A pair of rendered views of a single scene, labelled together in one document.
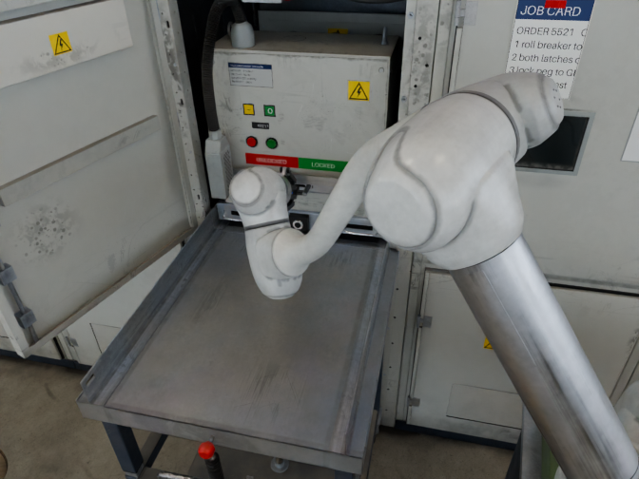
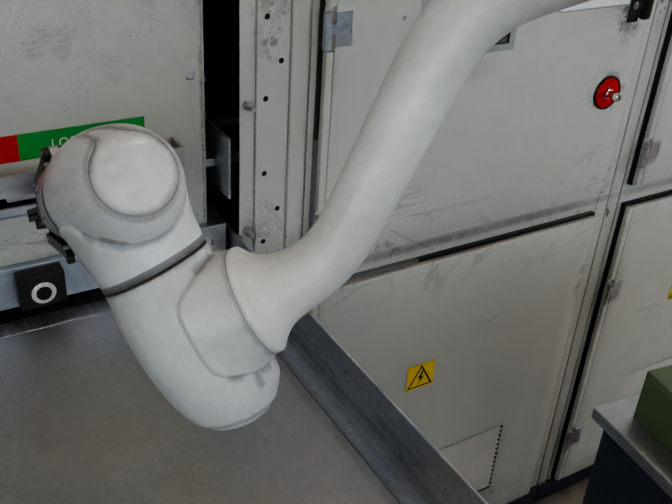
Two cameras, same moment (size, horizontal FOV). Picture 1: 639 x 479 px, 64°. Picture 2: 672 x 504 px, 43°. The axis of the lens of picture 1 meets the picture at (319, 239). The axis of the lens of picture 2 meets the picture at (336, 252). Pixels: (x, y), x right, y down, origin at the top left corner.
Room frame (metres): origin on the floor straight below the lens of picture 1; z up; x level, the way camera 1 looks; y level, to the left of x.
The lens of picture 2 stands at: (0.39, 0.47, 1.53)
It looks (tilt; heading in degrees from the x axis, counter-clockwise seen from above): 31 degrees down; 314
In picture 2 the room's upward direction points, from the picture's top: 4 degrees clockwise
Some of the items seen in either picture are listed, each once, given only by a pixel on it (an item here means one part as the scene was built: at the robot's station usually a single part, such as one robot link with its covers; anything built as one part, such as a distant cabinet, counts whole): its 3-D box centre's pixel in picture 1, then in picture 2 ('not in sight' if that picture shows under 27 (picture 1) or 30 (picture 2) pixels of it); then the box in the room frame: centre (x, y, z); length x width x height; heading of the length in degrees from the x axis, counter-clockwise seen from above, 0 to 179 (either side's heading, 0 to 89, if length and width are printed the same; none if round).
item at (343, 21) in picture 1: (338, 41); not in sight; (1.89, -0.08, 1.28); 0.58 x 0.02 x 0.19; 76
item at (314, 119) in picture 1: (297, 143); (12, 99); (1.33, 0.06, 1.15); 0.48 x 0.01 x 0.48; 76
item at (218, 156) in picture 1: (220, 165); not in sight; (1.32, 0.28, 1.09); 0.08 x 0.05 x 0.17; 166
